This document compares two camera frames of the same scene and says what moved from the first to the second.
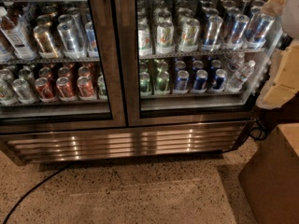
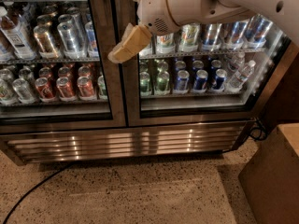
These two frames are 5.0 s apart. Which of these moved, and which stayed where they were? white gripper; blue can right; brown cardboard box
Moved: white gripper
Stayed: blue can right; brown cardboard box
